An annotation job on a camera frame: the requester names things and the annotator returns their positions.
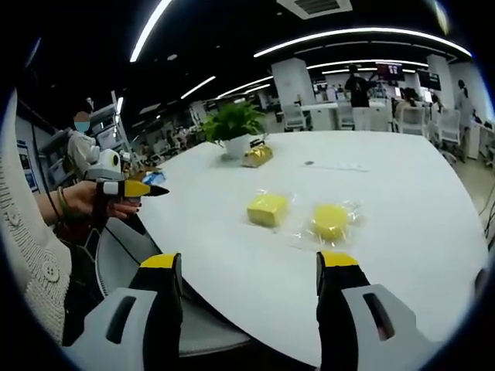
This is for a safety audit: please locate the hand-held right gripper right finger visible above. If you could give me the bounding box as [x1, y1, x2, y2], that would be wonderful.
[315, 250, 446, 371]

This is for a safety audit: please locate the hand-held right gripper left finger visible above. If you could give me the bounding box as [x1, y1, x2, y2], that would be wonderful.
[63, 252, 184, 371]

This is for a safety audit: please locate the round yellow silicone block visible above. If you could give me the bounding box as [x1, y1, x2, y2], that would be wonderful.
[311, 203, 352, 244]

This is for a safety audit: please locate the rectangular yellow silicone block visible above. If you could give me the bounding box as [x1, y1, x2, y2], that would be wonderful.
[246, 192, 291, 229]

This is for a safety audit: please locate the person's left hand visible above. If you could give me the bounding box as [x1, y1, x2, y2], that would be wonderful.
[60, 180, 142, 226]

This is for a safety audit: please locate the blue plastic packet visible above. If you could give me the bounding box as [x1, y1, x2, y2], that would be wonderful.
[142, 171, 168, 186]

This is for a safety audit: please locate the metal shelving rack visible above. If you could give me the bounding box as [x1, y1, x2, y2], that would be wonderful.
[90, 90, 135, 163]

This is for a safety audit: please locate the grey office chair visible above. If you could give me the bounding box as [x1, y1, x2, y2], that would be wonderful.
[94, 214, 254, 359]

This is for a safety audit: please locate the green potted plant white pot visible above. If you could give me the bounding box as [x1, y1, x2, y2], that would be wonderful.
[199, 99, 268, 160]

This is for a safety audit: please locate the gold wrapped box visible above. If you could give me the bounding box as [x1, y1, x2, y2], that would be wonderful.
[241, 139, 275, 168]

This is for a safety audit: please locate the curved ceiling light strip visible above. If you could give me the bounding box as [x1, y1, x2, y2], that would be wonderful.
[253, 26, 473, 60]
[128, 0, 174, 63]

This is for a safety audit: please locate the white flat strip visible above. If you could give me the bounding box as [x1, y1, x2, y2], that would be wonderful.
[300, 160, 370, 173]

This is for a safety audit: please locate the ceiling air vent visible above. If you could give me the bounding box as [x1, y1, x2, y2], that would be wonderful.
[275, 0, 353, 21]

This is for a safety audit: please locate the green bead bracelet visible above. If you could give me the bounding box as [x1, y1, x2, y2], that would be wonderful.
[55, 185, 70, 224]

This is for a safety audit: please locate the black cable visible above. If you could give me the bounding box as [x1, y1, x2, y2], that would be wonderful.
[30, 121, 61, 221]

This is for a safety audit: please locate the blue wall poster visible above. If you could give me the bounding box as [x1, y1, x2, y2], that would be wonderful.
[15, 139, 40, 193]

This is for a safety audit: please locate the wall display screen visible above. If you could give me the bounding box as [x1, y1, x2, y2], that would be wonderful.
[375, 63, 406, 82]

